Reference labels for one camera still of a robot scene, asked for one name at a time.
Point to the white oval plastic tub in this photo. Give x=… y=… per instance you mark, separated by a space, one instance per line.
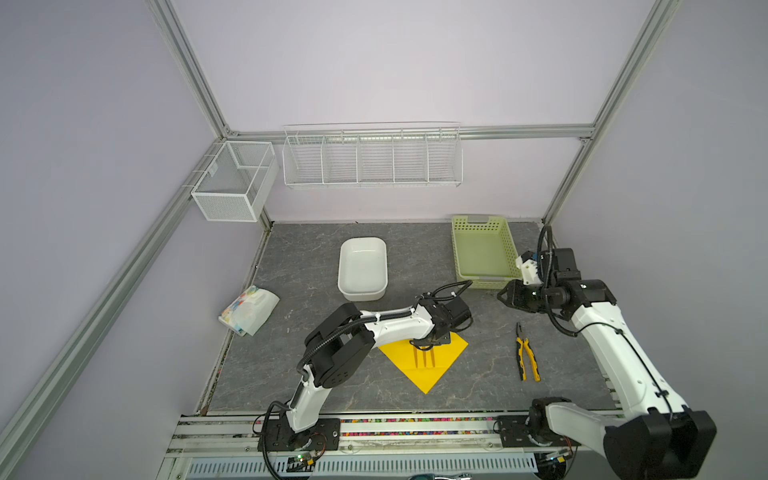
x=363 y=269

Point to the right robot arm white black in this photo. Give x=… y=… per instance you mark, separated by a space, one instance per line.
x=658 y=435

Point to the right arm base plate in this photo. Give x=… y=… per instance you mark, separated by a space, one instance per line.
x=515 y=431

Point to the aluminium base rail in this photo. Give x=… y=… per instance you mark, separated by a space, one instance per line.
x=393 y=433

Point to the yellow paper napkin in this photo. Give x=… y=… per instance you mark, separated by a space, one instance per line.
x=424 y=368

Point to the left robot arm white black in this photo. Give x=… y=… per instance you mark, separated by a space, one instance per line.
x=336 y=349

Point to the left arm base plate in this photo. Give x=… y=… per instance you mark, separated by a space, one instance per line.
x=280 y=437

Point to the white mesh box basket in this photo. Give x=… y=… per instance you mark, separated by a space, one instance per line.
x=236 y=183

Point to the green perforated plastic basket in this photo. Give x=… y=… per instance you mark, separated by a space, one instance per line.
x=484 y=251

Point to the white wire wall rack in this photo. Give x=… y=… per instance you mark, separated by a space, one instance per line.
x=373 y=154

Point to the yellow black pliers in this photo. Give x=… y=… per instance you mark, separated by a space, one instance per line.
x=524 y=350

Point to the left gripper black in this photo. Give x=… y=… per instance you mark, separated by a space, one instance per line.
x=445 y=340

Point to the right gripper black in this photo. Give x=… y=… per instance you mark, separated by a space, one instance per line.
x=515 y=288

